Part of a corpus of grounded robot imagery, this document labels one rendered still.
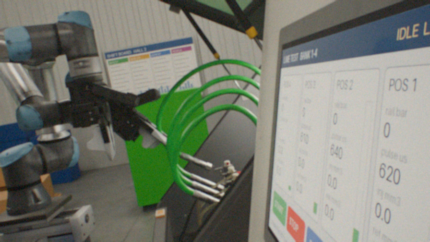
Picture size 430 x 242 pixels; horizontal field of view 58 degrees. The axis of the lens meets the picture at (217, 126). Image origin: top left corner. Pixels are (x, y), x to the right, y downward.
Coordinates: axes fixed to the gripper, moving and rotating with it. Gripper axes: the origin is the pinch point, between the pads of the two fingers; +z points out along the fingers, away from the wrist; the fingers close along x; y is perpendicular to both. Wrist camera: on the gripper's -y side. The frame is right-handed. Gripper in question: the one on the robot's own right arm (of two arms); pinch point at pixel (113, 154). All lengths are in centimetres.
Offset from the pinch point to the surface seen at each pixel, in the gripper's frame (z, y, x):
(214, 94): -10.5, -27.4, 4.6
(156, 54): -75, 5, -662
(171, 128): -3.5, -15.4, -3.4
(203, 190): 12.2, -20.4, 4.8
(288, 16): -22, -37, 40
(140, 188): 96, 43, -339
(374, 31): -16, -35, 67
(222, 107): -7.7, -27.9, 12.6
